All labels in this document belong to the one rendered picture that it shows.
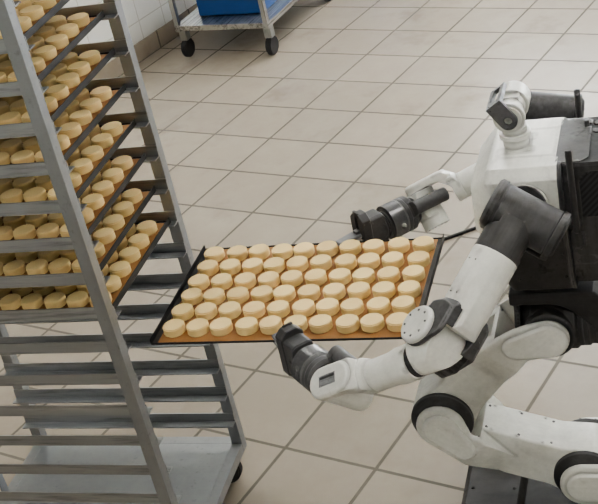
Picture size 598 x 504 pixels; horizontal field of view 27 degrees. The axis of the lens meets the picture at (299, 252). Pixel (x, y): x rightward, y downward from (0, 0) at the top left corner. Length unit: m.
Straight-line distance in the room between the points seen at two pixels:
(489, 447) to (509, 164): 0.73
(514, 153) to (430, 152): 2.59
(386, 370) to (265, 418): 1.45
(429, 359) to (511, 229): 0.28
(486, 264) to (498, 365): 0.50
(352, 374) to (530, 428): 0.67
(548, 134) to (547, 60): 3.21
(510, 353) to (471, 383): 0.15
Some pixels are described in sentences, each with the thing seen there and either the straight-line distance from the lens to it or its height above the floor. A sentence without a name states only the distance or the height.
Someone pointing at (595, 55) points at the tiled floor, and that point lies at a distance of 5.78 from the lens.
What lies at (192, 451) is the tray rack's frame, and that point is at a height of 0.15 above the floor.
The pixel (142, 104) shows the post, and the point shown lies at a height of 1.17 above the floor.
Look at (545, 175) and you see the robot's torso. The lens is 2.46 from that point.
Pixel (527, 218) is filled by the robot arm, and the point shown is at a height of 1.08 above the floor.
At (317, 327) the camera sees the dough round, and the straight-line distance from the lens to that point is 2.67.
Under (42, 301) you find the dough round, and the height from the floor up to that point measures 0.87.
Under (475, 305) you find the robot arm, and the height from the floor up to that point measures 0.98.
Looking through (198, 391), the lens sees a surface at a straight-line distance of 3.40.
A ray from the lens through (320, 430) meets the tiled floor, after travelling 3.69.
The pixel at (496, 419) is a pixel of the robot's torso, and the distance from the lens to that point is 2.96.
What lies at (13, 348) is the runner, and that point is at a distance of 2.95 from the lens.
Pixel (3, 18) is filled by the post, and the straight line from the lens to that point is 2.48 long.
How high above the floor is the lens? 2.24
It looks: 29 degrees down
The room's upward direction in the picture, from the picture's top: 13 degrees counter-clockwise
